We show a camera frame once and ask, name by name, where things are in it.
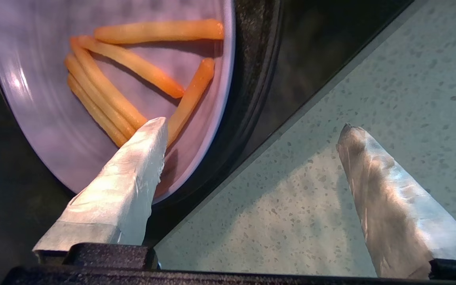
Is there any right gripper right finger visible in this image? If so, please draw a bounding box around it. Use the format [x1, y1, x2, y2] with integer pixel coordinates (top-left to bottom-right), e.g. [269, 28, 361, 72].
[336, 123, 456, 279]

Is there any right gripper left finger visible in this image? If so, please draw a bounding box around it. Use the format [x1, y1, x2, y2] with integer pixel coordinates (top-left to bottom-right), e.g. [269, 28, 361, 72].
[33, 117, 168, 256]

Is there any purple plate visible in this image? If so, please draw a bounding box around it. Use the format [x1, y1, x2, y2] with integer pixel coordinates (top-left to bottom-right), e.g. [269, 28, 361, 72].
[0, 0, 236, 204]

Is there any silver black microwave oven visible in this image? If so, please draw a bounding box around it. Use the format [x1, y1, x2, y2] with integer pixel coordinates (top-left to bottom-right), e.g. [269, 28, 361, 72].
[0, 0, 414, 274]

